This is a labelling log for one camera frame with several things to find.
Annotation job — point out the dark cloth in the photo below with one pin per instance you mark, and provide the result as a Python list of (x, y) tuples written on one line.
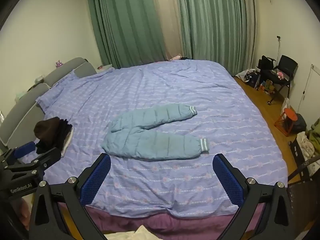
[(187, 58)]

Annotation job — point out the white patterned bag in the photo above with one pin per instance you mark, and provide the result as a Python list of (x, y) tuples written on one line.
[(243, 74)]

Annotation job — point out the small pink plush toy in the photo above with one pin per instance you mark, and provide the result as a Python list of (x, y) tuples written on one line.
[(280, 74)]

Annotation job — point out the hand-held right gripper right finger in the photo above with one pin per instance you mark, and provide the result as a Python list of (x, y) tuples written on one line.
[(228, 180)]

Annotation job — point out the stack of dark folded clothes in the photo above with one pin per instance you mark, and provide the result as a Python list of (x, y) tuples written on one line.
[(58, 137)]

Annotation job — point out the black folding chair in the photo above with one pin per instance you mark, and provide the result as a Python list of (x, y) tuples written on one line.
[(287, 66)]

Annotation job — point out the dark blue bag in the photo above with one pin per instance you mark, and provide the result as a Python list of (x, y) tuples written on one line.
[(255, 80)]

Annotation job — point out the pink patterned cloth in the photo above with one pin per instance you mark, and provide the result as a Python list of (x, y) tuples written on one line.
[(175, 57)]

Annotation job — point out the grey padded headboard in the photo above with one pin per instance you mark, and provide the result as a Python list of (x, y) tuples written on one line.
[(20, 115)]

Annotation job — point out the pile of colourful toys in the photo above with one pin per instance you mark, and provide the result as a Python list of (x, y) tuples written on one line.
[(267, 86)]

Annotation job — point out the red stool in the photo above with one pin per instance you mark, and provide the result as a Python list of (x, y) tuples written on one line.
[(291, 113)]

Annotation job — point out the small pale box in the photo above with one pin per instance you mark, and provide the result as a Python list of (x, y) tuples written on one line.
[(39, 78)]

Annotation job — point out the black handbag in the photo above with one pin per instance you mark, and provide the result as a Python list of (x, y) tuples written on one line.
[(267, 62)]

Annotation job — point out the black frame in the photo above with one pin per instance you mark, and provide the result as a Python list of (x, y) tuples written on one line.
[(296, 151)]

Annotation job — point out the white plastic bag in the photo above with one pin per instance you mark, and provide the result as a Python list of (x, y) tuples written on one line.
[(285, 103)]

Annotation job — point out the purple patterned duvet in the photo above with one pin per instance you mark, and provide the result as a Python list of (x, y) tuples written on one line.
[(175, 85)]

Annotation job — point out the green cloth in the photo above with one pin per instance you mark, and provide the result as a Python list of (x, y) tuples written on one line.
[(315, 132)]

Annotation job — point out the white floral cloth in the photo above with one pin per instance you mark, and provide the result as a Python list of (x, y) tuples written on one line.
[(306, 148)]

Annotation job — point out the cream cloth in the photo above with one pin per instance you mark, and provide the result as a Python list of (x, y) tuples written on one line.
[(140, 235)]

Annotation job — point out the white folded cloth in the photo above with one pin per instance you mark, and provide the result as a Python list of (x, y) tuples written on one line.
[(68, 141)]

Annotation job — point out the green curtain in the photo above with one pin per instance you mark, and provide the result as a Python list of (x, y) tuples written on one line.
[(120, 25), (212, 25)]

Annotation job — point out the purple plush figure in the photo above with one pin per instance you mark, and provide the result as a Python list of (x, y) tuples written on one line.
[(59, 63)]

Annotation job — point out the person's left hand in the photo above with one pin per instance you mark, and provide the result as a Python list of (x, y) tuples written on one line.
[(23, 211)]

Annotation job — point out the pale green packet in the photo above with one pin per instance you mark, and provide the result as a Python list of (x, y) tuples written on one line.
[(20, 96)]

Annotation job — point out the beige sheer curtain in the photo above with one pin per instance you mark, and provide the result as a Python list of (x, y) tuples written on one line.
[(166, 25)]

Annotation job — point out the brown fuzzy garment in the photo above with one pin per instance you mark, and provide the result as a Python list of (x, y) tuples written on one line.
[(46, 128)]

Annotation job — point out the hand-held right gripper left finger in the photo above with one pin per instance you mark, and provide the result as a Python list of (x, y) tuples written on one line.
[(96, 177)]

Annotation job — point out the purple patterned pillow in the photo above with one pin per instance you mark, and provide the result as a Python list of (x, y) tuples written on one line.
[(57, 92)]

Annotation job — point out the light blue jacket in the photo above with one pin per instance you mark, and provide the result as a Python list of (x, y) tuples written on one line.
[(150, 147)]

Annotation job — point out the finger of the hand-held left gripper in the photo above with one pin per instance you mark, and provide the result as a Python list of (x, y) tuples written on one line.
[(47, 156), (23, 149)]

